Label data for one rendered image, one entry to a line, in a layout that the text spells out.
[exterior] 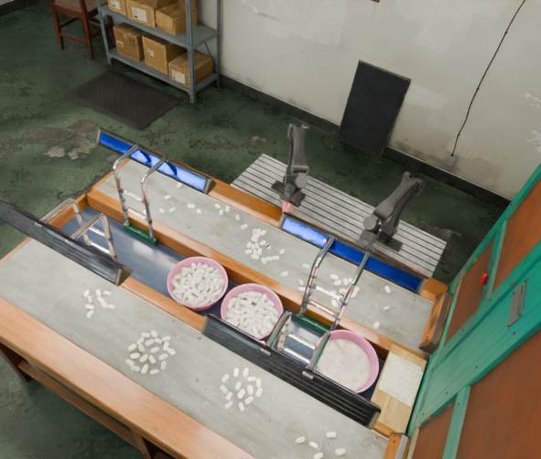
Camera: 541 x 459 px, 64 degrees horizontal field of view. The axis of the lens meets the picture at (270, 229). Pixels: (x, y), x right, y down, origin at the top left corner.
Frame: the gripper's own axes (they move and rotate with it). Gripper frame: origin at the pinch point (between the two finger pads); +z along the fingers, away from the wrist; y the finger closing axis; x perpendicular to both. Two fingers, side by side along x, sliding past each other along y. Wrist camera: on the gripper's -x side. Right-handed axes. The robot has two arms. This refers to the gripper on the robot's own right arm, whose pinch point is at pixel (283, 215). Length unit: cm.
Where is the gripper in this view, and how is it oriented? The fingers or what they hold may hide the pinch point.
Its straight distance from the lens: 210.7
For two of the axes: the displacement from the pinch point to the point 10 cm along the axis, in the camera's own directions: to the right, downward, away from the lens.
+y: 8.8, 4.1, -2.4
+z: -4.2, 9.1, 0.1
